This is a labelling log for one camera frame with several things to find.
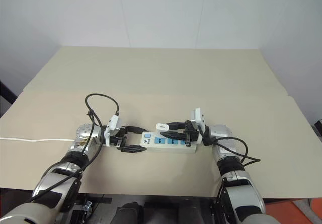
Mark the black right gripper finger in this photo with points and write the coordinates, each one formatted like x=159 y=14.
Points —
x=174 y=135
x=177 y=125

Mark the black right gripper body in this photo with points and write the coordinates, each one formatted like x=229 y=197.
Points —
x=191 y=134

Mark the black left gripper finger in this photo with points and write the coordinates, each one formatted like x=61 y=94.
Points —
x=133 y=149
x=137 y=130

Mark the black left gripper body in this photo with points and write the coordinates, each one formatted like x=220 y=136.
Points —
x=120 y=141

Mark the white charger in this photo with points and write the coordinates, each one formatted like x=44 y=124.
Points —
x=162 y=126

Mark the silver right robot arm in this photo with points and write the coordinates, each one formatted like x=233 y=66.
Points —
x=241 y=188

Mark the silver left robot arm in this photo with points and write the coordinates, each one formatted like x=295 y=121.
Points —
x=55 y=183

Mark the white blue power strip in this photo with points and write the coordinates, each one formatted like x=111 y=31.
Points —
x=173 y=148

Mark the dark rounded shape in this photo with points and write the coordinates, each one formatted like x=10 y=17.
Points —
x=128 y=212

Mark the dark grey box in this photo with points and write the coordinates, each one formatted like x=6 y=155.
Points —
x=318 y=131

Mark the orange red object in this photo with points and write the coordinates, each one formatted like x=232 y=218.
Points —
x=294 y=212

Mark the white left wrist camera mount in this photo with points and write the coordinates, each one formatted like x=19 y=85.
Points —
x=113 y=123

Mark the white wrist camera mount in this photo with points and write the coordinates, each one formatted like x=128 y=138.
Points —
x=113 y=123
x=197 y=114

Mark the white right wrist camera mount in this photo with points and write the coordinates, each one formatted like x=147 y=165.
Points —
x=197 y=114

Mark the silver metal bracket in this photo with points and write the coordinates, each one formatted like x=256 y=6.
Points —
x=87 y=206

